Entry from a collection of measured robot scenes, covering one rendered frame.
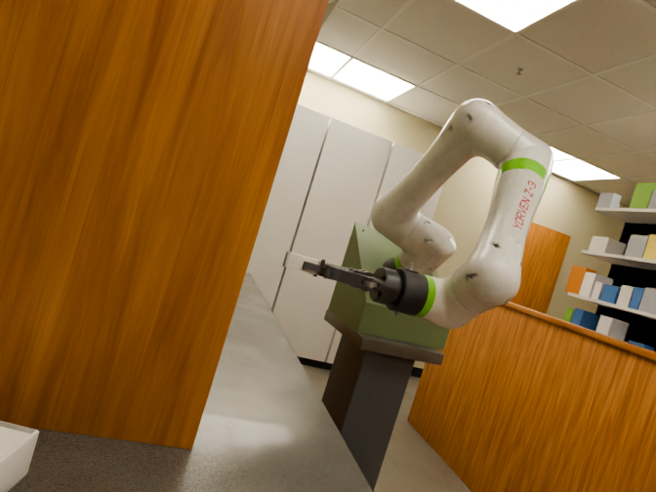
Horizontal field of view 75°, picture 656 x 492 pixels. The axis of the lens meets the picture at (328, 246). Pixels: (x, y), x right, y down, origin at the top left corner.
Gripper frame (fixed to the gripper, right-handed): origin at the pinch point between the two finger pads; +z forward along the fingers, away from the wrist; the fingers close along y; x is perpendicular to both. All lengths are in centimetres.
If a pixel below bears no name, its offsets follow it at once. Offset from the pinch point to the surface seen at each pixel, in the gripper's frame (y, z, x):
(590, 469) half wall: -62, -171, 60
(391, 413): -48, -57, 45
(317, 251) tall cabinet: -284, -81, 7
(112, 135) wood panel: 35.2, 30.4, -9.8
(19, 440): 44, 29, 16
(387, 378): -47, -51, 33
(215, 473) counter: 38.4, 12.0, 20.4
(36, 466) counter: 41, 28, 20
